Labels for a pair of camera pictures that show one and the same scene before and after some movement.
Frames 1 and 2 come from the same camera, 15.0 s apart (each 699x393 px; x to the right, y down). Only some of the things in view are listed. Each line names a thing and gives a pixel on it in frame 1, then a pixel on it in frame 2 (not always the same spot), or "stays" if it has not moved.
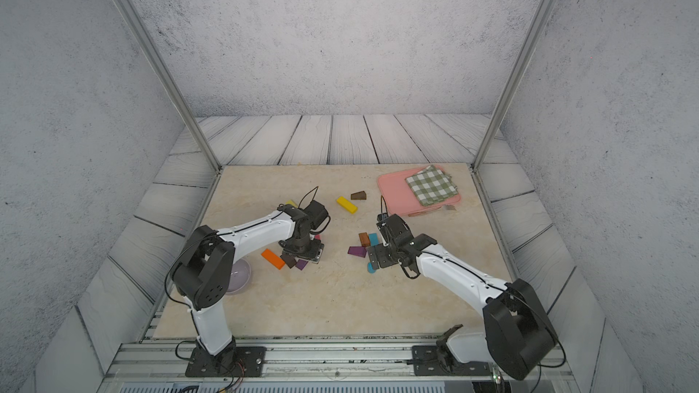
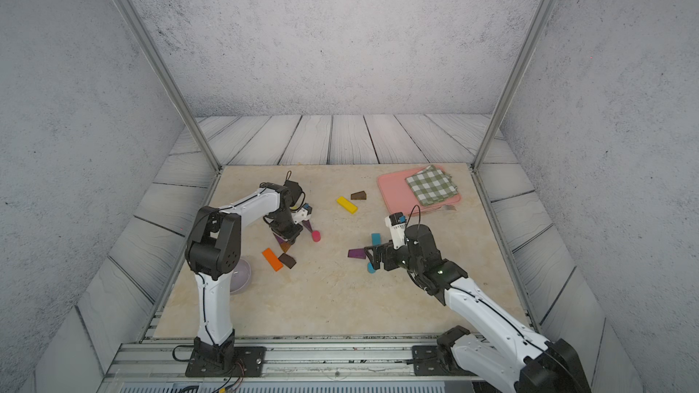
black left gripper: (314, 256) -> (290, 237)
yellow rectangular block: (346, 204) stays
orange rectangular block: (276, 260) stays
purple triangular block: (360, 251) stays
